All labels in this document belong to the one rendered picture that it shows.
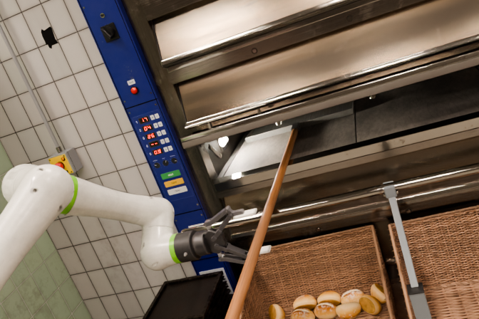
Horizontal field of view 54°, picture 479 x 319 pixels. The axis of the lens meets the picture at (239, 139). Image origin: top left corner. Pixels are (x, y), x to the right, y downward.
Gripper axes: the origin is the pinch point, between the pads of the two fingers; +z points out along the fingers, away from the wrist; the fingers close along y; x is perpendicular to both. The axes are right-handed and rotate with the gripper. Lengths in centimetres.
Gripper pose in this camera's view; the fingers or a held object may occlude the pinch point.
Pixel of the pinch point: (258, 231)
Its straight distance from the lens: 141.3
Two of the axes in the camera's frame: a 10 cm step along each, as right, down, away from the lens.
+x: -2.2, 3.4, -9.2
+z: 9.1, -2.6, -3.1
